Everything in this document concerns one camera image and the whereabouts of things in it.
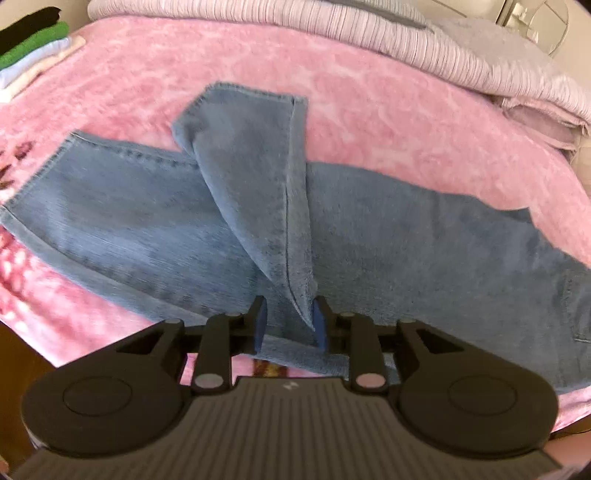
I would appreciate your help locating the grey small pillow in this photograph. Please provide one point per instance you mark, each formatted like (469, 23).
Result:
(380, 12)

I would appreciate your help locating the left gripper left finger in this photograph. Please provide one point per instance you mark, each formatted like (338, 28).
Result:
(225, 336)

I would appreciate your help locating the light blue folded garment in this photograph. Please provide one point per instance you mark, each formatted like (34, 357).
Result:
(10, 73)

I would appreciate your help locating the pink folded pillowcases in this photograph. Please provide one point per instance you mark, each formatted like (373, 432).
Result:
(546, 122)

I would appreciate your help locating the green folded garment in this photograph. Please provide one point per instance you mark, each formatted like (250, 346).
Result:
(39, 39)

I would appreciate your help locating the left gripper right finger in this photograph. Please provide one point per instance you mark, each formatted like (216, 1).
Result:
(355, 336)

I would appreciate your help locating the pink floral blanket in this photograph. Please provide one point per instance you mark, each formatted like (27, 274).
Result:
(134, 75)

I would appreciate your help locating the blue denim jeans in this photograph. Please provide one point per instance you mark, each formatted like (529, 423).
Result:
(237, 211)

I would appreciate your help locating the striped lilac folded quilt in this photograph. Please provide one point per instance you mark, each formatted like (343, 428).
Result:
(471, 53)

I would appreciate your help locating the round wall mirror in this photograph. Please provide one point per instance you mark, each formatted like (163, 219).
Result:
(542, 22)

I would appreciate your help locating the black folded garment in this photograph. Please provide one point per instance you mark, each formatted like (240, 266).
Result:
(28, 25)

